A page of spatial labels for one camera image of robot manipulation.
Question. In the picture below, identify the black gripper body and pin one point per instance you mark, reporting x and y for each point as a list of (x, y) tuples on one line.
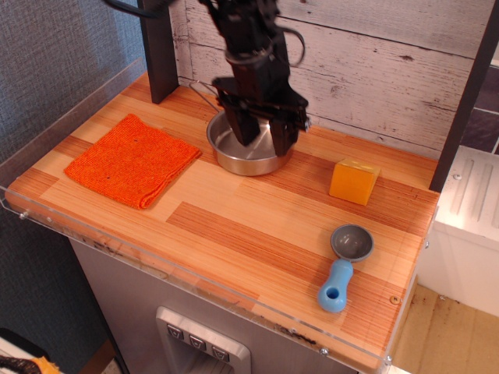
[(259, 87)]

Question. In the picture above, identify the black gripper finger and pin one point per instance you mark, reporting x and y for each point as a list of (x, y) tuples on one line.
[(245, 127), (284, 135)]

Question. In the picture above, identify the dark shelf post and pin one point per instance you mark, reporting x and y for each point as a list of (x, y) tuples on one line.
[(470, 94), (160, 56)]

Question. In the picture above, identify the white plastic cabinet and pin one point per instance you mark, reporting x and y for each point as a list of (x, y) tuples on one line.
[(460, 257)]

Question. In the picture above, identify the orange knitted cloth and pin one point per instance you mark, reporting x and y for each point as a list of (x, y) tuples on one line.
[(133, 163)]

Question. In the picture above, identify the dark right shelf post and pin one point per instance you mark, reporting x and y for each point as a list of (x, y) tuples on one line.
[(470, 94)]

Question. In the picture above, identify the stainless steel pot with handle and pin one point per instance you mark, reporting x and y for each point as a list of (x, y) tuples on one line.
[(258, 158)]

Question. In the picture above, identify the black yellow object bottom left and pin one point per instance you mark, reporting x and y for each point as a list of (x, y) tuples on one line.
[(29, 366)]

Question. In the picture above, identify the grey cabinet front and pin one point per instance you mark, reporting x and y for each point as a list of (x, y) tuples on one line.
[(129, 298)]

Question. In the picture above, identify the silver dispenser panel with buttons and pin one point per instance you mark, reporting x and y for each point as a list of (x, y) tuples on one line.
[(191, 347)]

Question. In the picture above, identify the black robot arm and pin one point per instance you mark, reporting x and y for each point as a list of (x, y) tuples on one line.
[(255, 48)]

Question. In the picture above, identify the blue grey toy scoop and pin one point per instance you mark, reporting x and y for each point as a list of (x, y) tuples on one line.
[(351, 243)]

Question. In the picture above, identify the yellow cheese block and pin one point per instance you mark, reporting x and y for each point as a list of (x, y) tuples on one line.
[(353, 181)]

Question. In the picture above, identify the dark left shelf post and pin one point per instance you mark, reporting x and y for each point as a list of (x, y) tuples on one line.
[(160, 56)]

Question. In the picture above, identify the clear acrylic table guard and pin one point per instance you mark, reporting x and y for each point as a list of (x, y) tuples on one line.
[(259, 245)]

